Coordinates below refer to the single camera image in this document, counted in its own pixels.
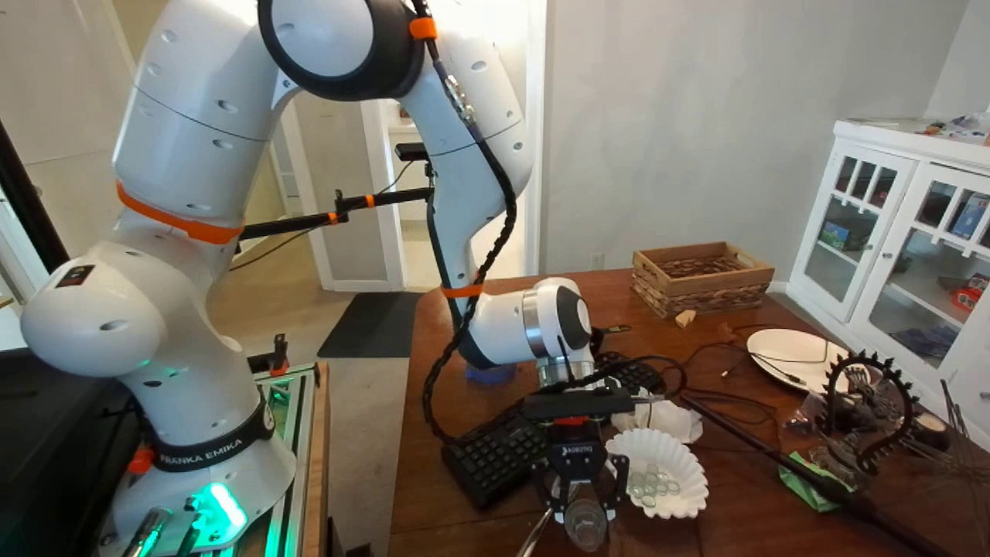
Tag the black equipment case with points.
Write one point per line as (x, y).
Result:
(50, 465)

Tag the long black rod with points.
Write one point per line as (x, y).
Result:
(763, 450)

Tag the black gear-shaped metal stand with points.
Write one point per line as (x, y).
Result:
(870, 402)

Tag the green flat object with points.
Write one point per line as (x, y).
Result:
(808, 483)

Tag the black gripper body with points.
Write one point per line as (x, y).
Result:
(579, 452)

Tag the small dark candle jar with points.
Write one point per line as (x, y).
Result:
(932, 430)

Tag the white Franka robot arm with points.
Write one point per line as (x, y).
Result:
(206, 125)

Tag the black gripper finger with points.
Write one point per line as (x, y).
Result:
(558, 507)
(615, 506)

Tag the black computer keyboard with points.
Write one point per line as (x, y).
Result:
(495, 458)

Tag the black clamp knob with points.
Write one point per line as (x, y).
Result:
(281, 352)

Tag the metal robot base platform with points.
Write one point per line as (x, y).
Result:
(290, 434)

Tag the pale wooden piece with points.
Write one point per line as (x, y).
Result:
(685, 316)

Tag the crumpled white tissue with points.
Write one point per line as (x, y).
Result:
(666, 421)

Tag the black floor mat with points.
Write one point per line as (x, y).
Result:
(371, 324)

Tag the black camera boom pole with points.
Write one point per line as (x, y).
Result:
(299, 216)

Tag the white paper coffee filter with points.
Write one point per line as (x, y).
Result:
(660, 478)

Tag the black slanted pole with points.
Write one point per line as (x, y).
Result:
(31, 201)

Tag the white round plate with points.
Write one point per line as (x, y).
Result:
(792, 356)

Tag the long white sideboard cabinet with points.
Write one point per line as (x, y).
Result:
(907, 257)

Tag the woven wooden basket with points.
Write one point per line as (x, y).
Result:
(700, 280)

